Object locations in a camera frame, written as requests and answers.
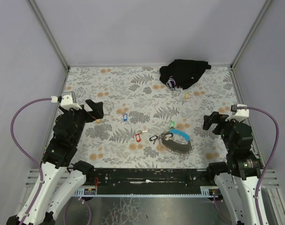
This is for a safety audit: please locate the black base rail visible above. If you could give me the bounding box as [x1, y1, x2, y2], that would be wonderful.
[84, 168, 217, 188]

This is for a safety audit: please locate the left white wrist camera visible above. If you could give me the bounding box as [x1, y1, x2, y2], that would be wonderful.
[51, 91, 82, 110]

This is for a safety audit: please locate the black cloth bag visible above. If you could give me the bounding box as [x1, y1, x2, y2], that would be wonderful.
[159, 59, 211, 90]

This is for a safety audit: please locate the grey keyring with blue handle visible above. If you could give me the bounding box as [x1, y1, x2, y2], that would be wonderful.
[158, 128, 193, 155]

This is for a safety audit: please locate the blue key tag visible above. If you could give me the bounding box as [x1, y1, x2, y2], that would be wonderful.
[118, 112, 128, 121]

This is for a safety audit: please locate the black key tag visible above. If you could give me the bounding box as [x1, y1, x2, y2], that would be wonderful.
[149, 135, 158, 142]

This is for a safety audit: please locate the floral table mat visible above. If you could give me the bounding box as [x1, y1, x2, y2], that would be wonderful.
[65, 67, 238, 169]

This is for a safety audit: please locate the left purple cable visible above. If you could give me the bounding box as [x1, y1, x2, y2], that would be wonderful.
[10, 98, 54, 225]

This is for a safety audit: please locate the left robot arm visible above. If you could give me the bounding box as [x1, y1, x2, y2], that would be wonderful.
[7, 96, 104, 225]

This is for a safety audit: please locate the white cable duct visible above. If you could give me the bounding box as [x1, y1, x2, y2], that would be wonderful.
[73, 184, 217, 198]

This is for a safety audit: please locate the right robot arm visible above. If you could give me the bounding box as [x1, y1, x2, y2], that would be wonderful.
[203, 109, 269, 225]

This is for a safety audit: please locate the red key tag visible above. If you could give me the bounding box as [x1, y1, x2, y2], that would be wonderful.
[135, 130, 147, 143]

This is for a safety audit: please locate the green key tag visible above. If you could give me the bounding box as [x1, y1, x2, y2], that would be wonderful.
[169, 121, 175, 129]

